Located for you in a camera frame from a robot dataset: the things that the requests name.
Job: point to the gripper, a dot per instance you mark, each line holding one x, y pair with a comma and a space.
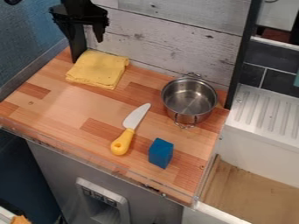
78, 13

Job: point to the yellow knife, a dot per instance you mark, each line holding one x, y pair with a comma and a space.
128, 128

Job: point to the yellow cloth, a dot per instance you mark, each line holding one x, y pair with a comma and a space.
97, 68

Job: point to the silver pot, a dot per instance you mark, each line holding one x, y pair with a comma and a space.
189, 99

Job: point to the blue block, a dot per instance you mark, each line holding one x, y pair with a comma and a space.
160, 152

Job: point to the white toy sink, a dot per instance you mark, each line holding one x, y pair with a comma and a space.
264, 125

